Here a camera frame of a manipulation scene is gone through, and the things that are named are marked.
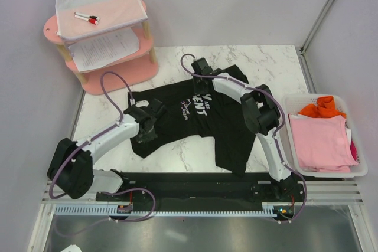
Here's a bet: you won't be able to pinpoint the black printed t-shirt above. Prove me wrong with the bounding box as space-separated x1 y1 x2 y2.
128 80 255 176

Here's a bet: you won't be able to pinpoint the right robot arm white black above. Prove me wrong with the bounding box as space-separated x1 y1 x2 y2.
192 67 294 201

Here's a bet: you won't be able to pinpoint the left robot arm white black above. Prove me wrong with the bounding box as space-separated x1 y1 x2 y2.
47 106 160 201

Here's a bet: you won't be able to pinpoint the pink three-tier wooden shelf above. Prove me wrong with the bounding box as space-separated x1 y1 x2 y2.
44 0 159 95

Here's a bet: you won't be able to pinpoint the white plastic laundry basket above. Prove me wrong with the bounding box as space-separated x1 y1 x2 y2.
282 94 367 178

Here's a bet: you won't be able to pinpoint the printed paper sheets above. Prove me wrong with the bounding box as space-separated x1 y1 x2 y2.
69 28 139 71

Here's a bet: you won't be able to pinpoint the white mesh zipper pouch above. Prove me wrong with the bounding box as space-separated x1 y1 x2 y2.
55 0 148 42

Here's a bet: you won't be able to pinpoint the red cap whiteboard marker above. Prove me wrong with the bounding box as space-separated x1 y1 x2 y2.
74 14 99 25

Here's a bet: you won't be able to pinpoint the black cap whiteboard marker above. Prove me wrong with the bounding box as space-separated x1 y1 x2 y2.
74 12 100 21

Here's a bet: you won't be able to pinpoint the orange t-shirt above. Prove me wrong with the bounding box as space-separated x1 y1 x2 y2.
298 96 347 119

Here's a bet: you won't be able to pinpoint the pink t-shirt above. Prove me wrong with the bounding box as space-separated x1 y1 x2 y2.
289 114 358 172

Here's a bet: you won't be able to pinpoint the magenta garment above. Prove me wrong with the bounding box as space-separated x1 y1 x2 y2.
350 141 359 163

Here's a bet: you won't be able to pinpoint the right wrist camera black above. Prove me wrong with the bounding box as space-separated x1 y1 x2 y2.
191 58 213 76

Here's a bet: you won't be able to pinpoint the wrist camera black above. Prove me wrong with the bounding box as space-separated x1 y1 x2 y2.
191 58 213 76
149 99 167 117

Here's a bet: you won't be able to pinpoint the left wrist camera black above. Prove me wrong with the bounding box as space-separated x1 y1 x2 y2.
149 99 167 117

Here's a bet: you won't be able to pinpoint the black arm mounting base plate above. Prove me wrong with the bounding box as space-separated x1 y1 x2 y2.
96 172 304 211

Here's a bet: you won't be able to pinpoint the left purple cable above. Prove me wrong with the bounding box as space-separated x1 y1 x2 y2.
48 71 157 237

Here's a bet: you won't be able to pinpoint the white slotted cable duct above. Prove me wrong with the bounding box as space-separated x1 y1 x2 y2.
54 204 277 217

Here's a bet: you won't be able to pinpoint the aluminium rail frame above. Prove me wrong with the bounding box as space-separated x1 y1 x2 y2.
41 181 363 205

